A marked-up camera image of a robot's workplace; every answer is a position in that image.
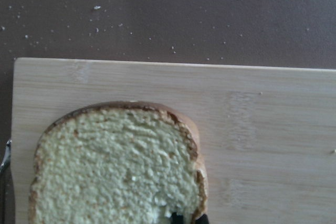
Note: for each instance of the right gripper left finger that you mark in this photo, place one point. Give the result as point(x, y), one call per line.
point(176, 218)

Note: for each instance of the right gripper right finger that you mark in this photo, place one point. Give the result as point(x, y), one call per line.
point(202, 219)

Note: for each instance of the bread slice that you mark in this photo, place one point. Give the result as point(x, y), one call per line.
point(119, 162)

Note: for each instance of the wooden cutting board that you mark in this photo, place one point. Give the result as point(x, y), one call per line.
point(267, 134)

